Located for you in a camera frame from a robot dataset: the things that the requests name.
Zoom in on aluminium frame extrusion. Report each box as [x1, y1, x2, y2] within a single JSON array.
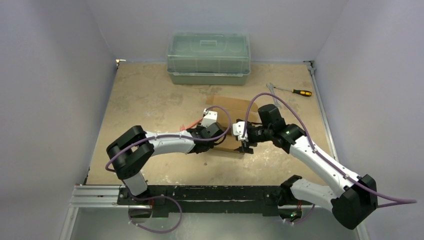
[[68, 184, 332, 210]]

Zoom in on grey corner cable conduit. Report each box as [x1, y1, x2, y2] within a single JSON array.
[[304, 60, 339, 160]]

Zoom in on silver open-end wrench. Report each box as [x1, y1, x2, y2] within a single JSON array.
[[266, 82, 282, 109]]

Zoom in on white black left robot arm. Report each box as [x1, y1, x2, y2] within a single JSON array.
[[105, 122, 228, 205]]

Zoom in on green clear-lid plastic toolbox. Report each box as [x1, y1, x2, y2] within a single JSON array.
[[166, 32, 251, 86]]

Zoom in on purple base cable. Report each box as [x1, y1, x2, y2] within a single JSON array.
[[282, 202, 318, 226], [127, 194, 184, 234]]

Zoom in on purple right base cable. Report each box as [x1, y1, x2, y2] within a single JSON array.
[[282, 202, 318, 226]]

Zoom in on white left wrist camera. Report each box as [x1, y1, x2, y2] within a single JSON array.
[[200, 108, 218, 128]]

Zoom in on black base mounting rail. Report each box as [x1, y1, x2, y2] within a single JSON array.
[[117, 185, 309, 218]]

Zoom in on black yellow handled screwdriver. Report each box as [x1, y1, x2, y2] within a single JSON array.
[[273, 86, 312, 97]]

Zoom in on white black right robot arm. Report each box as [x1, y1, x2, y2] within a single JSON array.
[[231, 104, 378, 230]]

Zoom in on brown cardboard box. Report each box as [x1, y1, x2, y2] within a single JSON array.
[[205, 95, 251, 154]]

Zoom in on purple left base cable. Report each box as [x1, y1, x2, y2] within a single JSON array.
[[127, 194, 184, 234]]

